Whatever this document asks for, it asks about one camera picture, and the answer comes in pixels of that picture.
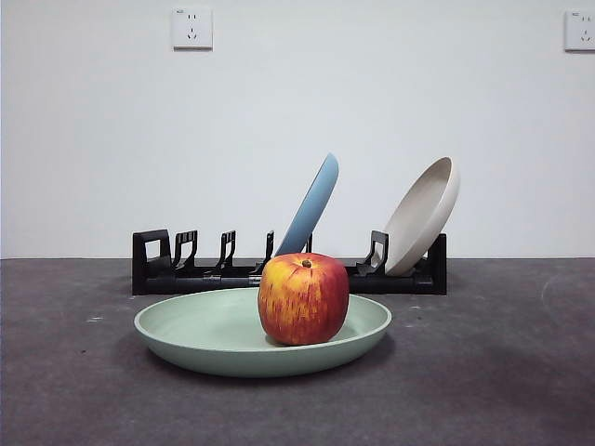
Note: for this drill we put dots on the black plate rack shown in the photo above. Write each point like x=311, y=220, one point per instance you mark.
x=153, y=279

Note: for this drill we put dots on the blue round plate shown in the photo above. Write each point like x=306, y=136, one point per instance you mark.
x=311, y=209

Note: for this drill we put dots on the beige round plate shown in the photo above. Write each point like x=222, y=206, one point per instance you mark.
x=418, y=218

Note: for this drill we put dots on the white wall socket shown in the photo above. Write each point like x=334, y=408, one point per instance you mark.
x=582, y=30
x=193, y=29

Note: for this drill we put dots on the green round plate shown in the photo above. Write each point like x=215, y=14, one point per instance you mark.
x=209, y=334

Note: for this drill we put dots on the red yellow apple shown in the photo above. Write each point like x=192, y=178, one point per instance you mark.
x=302, y=302

